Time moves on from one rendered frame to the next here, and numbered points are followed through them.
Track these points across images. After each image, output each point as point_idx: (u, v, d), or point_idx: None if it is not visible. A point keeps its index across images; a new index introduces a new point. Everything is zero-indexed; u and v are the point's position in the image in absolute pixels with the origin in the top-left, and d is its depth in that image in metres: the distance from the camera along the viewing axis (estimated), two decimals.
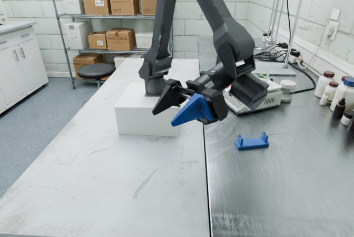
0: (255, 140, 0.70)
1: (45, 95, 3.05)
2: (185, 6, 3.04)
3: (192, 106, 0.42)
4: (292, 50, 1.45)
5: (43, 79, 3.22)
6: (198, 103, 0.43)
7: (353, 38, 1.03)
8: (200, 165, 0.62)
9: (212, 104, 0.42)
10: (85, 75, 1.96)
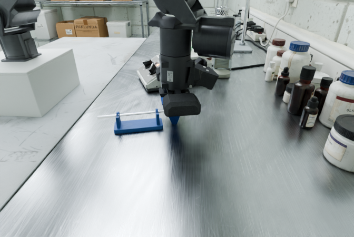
0: (144, 122, 0.48)
1: None
2: None
3: None
4: (255, 27, 1.23)
5: None
6: None
7: (314, 0, 0.81)
8: (37, 156, 0.40)
9: None
10: None
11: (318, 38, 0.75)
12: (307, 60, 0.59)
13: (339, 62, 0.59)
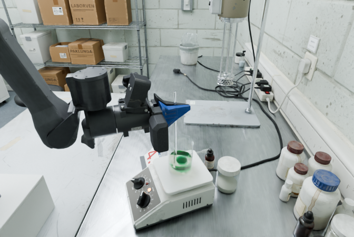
0: None
1: (2, 114, 2.71)
2: (159, 14, 2.70)
3: (170, 121, 0.46)
4: (262, 83, 1.11)
5: (2, 96, 2.88)
6: None
7: (335, 86, 0.68)
8: None
9: None
10: (21, 102, 1.61)
11: (342, 139, 0.63)
12: (336, 203, 0.47)
13: None
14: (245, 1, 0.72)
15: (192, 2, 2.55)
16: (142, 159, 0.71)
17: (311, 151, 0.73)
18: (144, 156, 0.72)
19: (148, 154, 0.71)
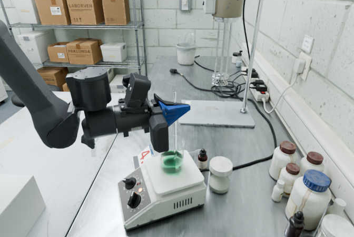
0: None
1: (0, 114, 2.71)
2: (158, 14, 2.70)
3: (170, 121, 0.46)
4: (258, 82, 1.11)
5: (0, 96, 2.88)
6: None
7: (328, 86, 0.68)
8: None
9: None
10: (18, 102, 1.61)
11: (335, 139, 0.63)
12: (326, 203, 0.47)
13: None
14: (239, 1, 0.72)
15: (190, 2, 2.55)
16: (135, 159, 0.70)
17: (304, 151, 0.73)
18: (137, 156, 0.72)
19: (141, 154, 0.71)
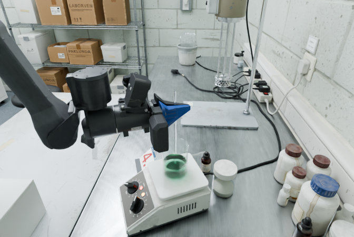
0: None
1: (0, 115, 2.70)
2: (158, 14, 2.68)
3: (170, 121, 0.46)
4: (261, 84, 1.09)
5: (0, 96, 2.86)
6: None
7: (334, 87, 0.67)
8: None
9: None
10: (18, 103, 1.60)
11: (341, 141, 0.62)
12: (335, 208, 0.45)
13: None
14: (243, 0, 0.71)
15: (191, 2, 2.53)
16: (137, 162, 0.69)
17: (310, 154, 0.72)
18: (139, 159, 0.70)
19: (143, 157, 0.70)
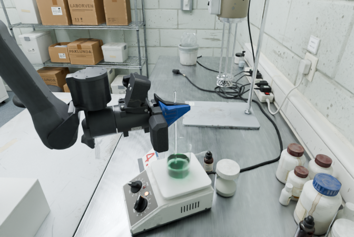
0: None
1: (1, 115, 2.70)
2: (159, 14, 2.69)
3: (170, 121, 0.46)
4: (262, 84, 1.10)
5: (1, 96, 2.87)
6: None
7: (335, 87, 0.67)
8: None
9: None
10: (19, 103, 1.60)
11: (343, 141, 0.62)
12: (337, 207, 0.46)
13: None
14: (245, 1, 0.71)
15: (192, 2, 2.54)
16: (140, 162, 0.70)
17: (311, 154, 0.72)
18: (142, 158, 0.71)
19: (146, 156, 0.70)
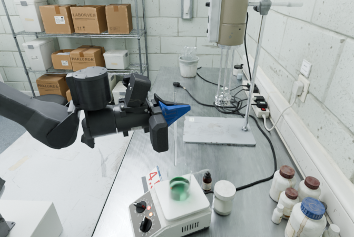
0: None
1: (5, 120, 2.76)
2: (159, 22, 2.74)
3: (170, 121, 0.46)
4: (258, 99, 1.15)
5: None
6: None
7: (325, 111, 0.73)
8: None
9: None
10: None
11: (331, 163, 0.68)
12: (322, 229, 0.51)
13: None
14: (241, 30, 0.76)
15: (192, 10, 2.59)
16: (144, 180, 0.75)
17: (303, 172, 0.77)
18: (146, 177, 0.76)
19: (149, 175, 0.76)
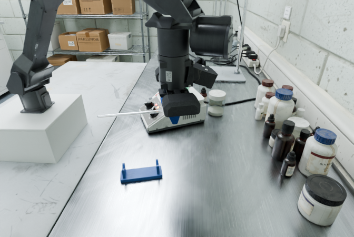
0: (146, 170, 0.55)
1: None
2: None
3: None
4: (249, 52, 1.30)
5: None
6: None
7: (301, 40, 0.88)
8: (56, 207, 0.47)
9: None
10: None
11: (304, 78, 0.83)
12: (290, 108, 0.66)
13: (319, 109, 0.67)
14: None
15: None
16: (150, 99, 0.90)
17: None
18: (152, 98, 0.91)
19: (155, 95, 0.91)
